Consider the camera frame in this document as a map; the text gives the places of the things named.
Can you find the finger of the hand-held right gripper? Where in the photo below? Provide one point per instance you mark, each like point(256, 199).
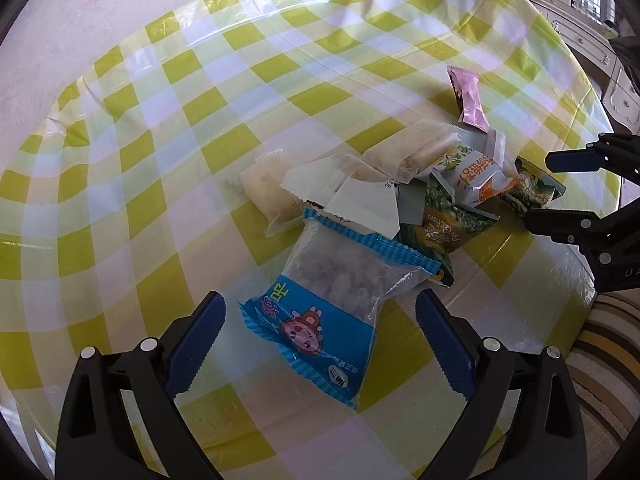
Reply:
point(575, 160)
point(560, 222)

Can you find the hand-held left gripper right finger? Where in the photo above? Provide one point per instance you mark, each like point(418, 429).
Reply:
point(445, 345)

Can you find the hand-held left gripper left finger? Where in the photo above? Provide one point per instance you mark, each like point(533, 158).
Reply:
point(197, 345)

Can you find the small green snack wrapper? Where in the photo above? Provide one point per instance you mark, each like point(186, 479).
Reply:
point(535, 190)

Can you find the blue cartoon snack packet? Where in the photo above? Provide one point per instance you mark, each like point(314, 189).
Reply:
point(320, 330)

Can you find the white orange snack packet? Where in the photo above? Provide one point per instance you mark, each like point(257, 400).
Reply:
point(470, 172)

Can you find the large green snack packet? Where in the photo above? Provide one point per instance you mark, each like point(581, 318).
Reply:
point(445, 222)

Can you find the pink snack packet brown end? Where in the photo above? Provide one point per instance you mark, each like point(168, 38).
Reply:
point(470, 100)

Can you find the white ornate dresser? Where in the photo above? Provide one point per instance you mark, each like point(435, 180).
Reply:
point(590, 40)

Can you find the clear roll cake packet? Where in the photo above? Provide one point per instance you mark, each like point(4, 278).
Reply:
point(415, 147)

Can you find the green checked tablecloth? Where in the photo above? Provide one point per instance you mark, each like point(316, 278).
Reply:
point(150, 160)

